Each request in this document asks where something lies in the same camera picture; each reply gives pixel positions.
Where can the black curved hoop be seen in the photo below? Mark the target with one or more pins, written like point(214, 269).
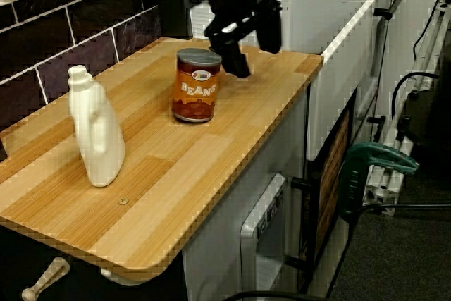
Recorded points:
point(264, 293)

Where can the orange beans can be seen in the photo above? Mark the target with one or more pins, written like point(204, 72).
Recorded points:
point(195, 103)

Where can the white rounded knob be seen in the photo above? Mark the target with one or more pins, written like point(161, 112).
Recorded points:
point(120, 279)

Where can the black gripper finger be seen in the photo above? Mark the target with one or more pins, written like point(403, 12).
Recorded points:
point(269, 33)
point(234, 61)

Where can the black equipment case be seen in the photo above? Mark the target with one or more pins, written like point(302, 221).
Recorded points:
point(433, 121)

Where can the grey dispenser panel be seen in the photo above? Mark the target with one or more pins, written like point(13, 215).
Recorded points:
point(246, 244)

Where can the white kitchen cabinet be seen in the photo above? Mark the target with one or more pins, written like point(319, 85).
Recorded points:
point(218, 251)

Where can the white aluminium frame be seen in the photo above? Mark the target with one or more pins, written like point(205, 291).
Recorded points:
point(391, 177)

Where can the green clamp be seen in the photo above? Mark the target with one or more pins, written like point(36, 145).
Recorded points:
point(352, 181)

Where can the white oven cabinet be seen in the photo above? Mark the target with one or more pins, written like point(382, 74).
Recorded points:
point(398, 40)

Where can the brass countertop screw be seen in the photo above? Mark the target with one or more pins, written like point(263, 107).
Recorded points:
point(122, 201)

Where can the cream detergent bottle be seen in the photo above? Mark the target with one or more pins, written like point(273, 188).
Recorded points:
point(84, 110)

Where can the wood slat cabinet door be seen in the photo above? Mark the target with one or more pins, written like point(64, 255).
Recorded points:
point(331, 174)

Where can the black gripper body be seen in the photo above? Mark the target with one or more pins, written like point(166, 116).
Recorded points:
point(232, 8)

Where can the white sink unit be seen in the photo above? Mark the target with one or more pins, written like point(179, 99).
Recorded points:
point(334, 96)

